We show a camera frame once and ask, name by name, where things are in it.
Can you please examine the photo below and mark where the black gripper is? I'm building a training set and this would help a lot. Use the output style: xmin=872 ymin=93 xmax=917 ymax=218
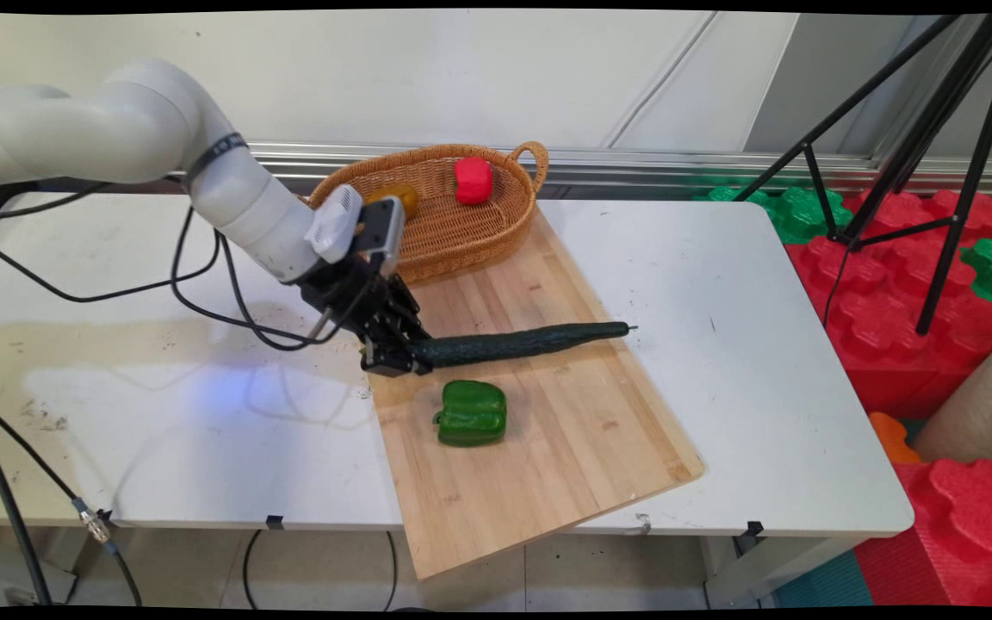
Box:
xmin=293 ymin=253 xmax=434 ymax=378

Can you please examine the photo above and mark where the long dark green cucumber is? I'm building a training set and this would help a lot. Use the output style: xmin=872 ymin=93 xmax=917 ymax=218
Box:
xmin=410 ymin=321 xmax=636 ymax=369

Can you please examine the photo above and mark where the yellow bell pepper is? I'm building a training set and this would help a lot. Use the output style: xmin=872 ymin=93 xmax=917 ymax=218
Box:
xmin=364 ymin=183 xmax=420 ymax=221

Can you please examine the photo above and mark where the green bell pepper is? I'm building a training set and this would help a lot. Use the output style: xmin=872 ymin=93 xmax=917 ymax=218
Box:
xmin=433 ymin=380 xmax=508 ymax=448

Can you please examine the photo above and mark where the bamboo wooden cutting board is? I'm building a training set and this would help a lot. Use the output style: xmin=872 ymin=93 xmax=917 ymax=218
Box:
xmin=367 ymin=207 xmax=705 ymax=581

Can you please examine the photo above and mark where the red bell pepper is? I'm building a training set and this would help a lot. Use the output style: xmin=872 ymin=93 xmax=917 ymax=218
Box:
xmin=454 ymin=157 xmax=495 ymax=206

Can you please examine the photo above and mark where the teal foam mat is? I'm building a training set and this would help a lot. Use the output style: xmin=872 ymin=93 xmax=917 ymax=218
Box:
xmin=770 ymin=549 xmax=877 ymax=609

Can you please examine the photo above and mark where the orange foam piece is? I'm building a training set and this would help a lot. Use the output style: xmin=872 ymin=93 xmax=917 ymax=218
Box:
xmin=867 ymin=412 xmax=924 ymax=465

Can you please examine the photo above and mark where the beige fabric object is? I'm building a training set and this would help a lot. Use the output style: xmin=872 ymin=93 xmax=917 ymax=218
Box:
xmin=913 ymin=327 xmax=992 ymax=476

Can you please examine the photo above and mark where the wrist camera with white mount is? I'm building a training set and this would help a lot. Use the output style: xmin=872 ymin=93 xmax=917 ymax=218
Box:
xmin=306 ymin=184 xmax=407 ymax=277

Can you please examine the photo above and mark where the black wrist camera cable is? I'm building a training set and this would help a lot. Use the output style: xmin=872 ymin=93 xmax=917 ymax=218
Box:
xmin=170 ymin=207 xmax=376 ymax=352

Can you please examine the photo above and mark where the woven wicker basket with handles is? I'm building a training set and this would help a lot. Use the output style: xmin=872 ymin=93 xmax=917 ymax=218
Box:
xmin=307 ymin=140 xmax=549 ymax=286

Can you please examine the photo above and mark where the thin black cable under table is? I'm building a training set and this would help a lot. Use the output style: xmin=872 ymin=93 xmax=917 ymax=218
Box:
xmin=382 ymin=531 xmax=400 ymax=609
xmin=241 ymin=530 xmax=263 ymax=609

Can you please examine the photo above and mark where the aluminium window rail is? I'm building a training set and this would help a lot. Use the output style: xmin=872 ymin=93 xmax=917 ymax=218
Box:
xmin=242 ymin=138 xmax=992 ymax=196

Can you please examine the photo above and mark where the long looping black arm cable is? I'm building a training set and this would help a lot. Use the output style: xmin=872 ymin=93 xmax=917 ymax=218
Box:
xmin=0 ymin=179 xmax=222 ymax=305

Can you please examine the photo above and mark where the black cable with metal connector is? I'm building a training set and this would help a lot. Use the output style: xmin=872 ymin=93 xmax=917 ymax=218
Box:
xmin=0 ymin=392 xmax=144 ymax=608

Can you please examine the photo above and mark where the thick black cable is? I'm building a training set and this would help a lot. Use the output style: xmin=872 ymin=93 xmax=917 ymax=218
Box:
xmin=0 ymin=415 xmax=54 ymax=608

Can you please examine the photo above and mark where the white table leg frame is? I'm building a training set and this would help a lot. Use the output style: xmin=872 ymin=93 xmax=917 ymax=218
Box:
xmin=701 ymin=534 xmax=860 ymax=609

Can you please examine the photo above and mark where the black camera tripod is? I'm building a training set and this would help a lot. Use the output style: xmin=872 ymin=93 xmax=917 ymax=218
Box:
xmin=733 ymin=13 xmax=992 ymax=337

